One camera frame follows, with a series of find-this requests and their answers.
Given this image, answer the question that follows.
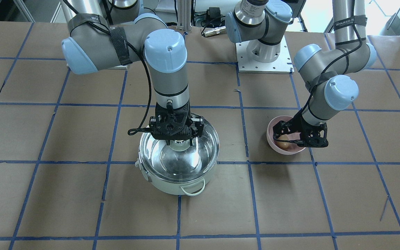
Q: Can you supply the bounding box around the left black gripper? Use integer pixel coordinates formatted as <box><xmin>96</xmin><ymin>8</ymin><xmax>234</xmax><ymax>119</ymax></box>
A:
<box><xmin>273</xmin><ymin>114</ymin><xmax>329</xmax><ymax>148</ymax></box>

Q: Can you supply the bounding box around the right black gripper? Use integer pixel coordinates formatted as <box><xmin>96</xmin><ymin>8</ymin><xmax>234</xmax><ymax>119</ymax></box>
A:
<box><xmin>149</xmin><ymin>102</ymin><xmax>205</xmax><ymax>146</ymax></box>

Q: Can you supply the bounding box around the brown egg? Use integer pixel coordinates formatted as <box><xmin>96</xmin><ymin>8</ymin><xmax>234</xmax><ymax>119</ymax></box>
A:
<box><xmin>276</xmin><ymin>135</ymin><xmax>291</xmax><ymax>151</ymax></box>

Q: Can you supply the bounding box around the glass pot lid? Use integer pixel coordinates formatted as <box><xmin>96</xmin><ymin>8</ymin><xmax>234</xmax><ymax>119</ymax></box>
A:
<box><xmin>139</xmin><ymin>120</ymin><xmax>219</xmax><ymax>183</ymax></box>

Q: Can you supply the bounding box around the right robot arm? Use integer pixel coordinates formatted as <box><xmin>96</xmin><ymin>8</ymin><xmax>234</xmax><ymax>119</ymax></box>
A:
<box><xmin>61</xmin><ymin>0</ymin><xmax>205</xmax><ymax>145</ymax></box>

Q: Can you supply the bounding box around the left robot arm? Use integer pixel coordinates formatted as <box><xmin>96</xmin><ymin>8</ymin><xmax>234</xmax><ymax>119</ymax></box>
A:
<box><xmin>225</xmin><ymin>0</ymin><xmax>377</xmax><ymax>151</ymax></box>

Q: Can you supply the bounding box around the light green cooking pot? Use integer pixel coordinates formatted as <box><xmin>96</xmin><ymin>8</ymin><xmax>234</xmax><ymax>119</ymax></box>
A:
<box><xmin>135</xmin><ymin>118</ymin><xmax>220</xmax><ymax>197</ymax></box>

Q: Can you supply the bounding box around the pink bowl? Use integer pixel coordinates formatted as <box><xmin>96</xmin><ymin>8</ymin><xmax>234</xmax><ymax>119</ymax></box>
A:
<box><xmin>266</xmin><ymin>116</ymin><xmax>308</xmax><ymax>155</ymax></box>

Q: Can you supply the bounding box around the black power adapter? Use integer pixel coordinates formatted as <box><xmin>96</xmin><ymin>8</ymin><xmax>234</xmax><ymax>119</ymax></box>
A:
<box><xmin>206</xmin><ymin>7</ymin><xmax>221</xmax><ymax>20</ymax></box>

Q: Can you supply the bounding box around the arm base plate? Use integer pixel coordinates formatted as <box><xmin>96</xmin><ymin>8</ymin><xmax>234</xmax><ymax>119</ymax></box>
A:
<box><xmin>235</xmin><ymin>37</ymin><xmax>294</xmax><ymax>74</ymax></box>

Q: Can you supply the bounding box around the black cables bundle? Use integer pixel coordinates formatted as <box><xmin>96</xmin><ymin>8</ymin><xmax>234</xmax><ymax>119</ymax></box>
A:
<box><xmin>190</xmin><ymin>7</ymin><xmax>228</xmax><ymax>37</ymax></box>

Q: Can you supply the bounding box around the aluminium frame post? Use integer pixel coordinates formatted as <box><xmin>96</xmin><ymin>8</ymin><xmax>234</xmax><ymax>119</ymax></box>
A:
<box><xmin>175</xmin><ymin>0</ymin><xmax>193</xmax><ymax>33</ymax></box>

